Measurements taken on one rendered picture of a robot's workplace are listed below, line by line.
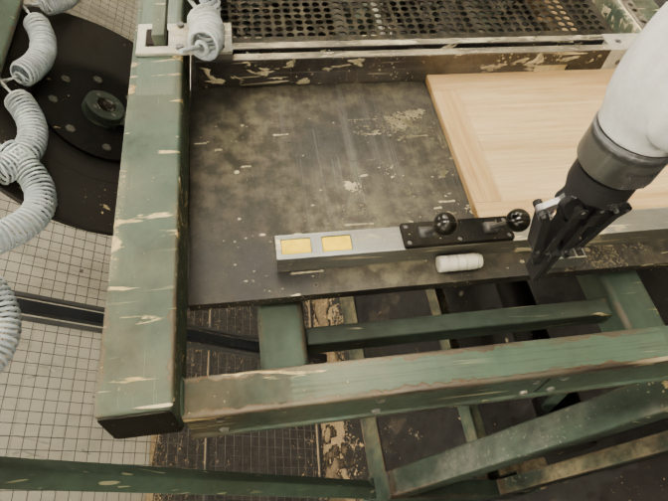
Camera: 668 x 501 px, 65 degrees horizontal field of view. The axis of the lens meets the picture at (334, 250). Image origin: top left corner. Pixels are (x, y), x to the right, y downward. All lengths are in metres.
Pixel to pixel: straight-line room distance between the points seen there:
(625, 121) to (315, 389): 0.51
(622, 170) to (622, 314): 0.50
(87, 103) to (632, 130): 1.36
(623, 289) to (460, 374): 0.43
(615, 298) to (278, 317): 0.62
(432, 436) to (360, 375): 2.00
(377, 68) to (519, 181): 0.41
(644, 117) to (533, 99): 0.75
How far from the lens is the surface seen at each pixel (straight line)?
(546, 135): 1.24
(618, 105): 0.60
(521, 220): 0.86
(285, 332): 0.90
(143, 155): 0.97
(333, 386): 0.77
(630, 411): 1.44
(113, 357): 0.77
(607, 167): 0.64
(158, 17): 0.98
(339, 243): 0.90
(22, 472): 1.16
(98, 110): 1.62
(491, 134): 1.19
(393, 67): 1.25
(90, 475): 1.22
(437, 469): 1.73
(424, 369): 0.80
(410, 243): 0.91
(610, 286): 1.11
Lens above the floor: 2.13
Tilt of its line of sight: 36 degrees down
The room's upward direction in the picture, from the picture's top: 71 degrees counter-clockwise
